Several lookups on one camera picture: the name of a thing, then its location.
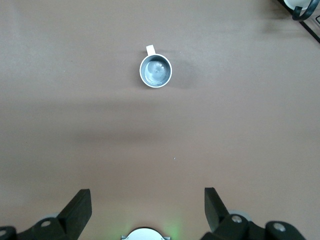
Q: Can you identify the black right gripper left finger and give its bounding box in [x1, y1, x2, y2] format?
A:
[14, 188, 93, 240]

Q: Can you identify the white ceramic mug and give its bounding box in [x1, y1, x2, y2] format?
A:
[138, 44, 173, 89]

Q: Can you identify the white vessel with black handle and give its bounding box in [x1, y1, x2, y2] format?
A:
[283, 0, 318, 21]

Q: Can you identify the black wire rack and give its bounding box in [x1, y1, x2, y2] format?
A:
[276, 0, 320, 43]

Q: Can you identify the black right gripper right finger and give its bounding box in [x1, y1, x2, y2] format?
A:
[201, 187, 267, 240]

